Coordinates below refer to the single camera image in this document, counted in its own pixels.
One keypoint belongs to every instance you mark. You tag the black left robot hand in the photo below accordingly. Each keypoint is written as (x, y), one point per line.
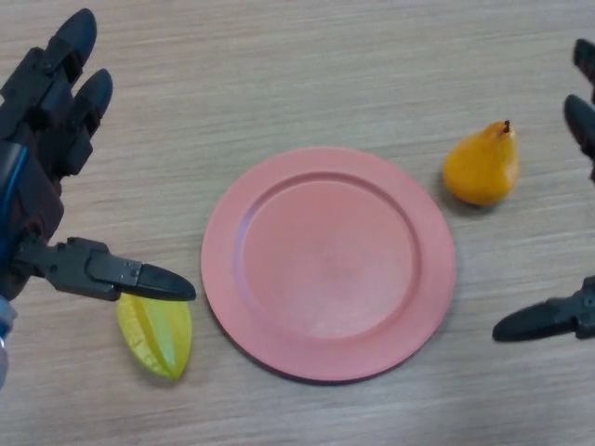
(39, 200)

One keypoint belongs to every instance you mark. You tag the yellow green starfruit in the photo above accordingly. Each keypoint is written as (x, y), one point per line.
(155, 337)

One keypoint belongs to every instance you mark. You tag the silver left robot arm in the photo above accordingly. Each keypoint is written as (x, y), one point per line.
(3, 344)

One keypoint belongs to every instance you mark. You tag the pink round plate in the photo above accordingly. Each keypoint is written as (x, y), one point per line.
(325, 260)

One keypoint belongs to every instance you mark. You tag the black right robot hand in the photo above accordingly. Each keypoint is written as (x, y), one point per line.
(548, 318)

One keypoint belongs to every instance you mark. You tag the yellow orange pear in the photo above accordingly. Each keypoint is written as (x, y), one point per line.
(479, 167)

